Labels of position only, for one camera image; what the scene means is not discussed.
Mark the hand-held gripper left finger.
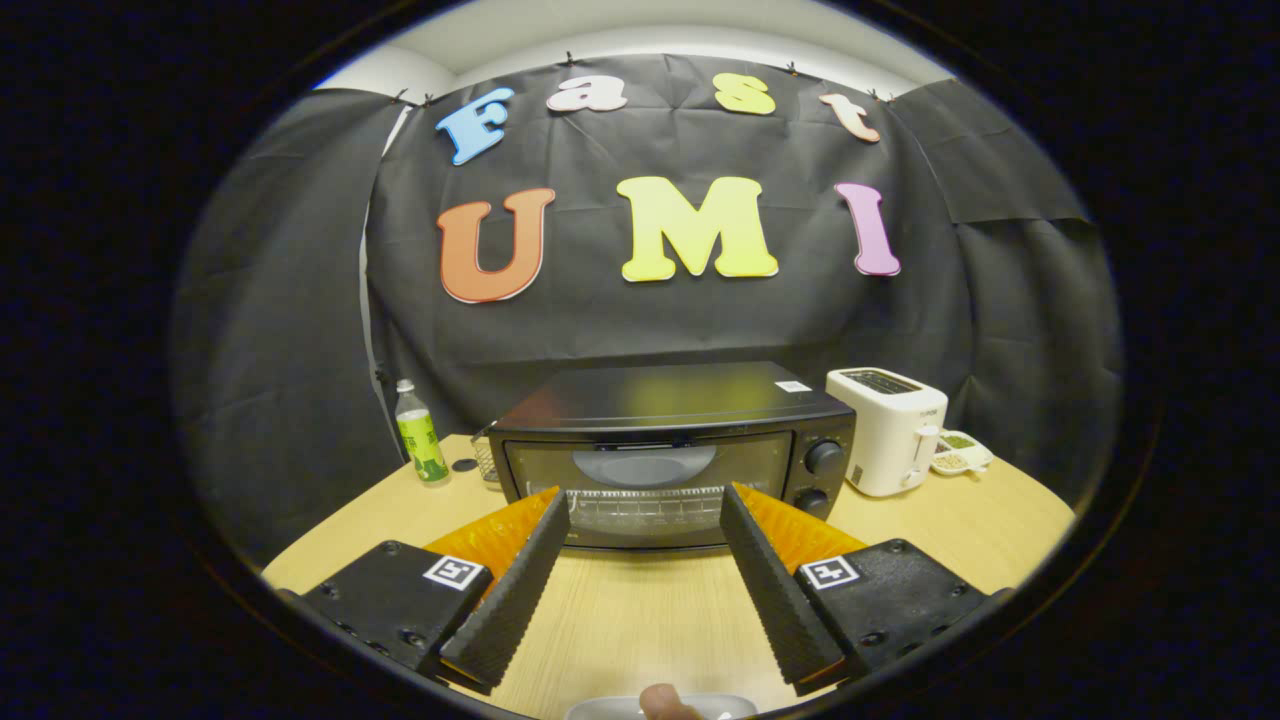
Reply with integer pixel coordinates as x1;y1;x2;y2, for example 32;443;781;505
290;487;573;696

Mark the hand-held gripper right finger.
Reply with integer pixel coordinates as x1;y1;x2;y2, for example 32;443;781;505
719;482;1001;696

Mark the black toaster oven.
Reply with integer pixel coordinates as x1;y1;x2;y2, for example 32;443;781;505
487;361;858;553

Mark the white slot toaster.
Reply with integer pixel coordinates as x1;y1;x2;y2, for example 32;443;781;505
826;367;949;498

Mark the white rectangular plate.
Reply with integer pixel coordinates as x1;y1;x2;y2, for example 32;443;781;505
563;694;759;720

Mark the green label drink bottle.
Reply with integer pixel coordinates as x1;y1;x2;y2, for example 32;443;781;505
394;378;451;487

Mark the small white condiment dish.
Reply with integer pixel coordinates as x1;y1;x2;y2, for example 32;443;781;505
930;430;994;476

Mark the small wire mesh basket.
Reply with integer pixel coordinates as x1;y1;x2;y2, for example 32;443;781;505
470;430;503;491

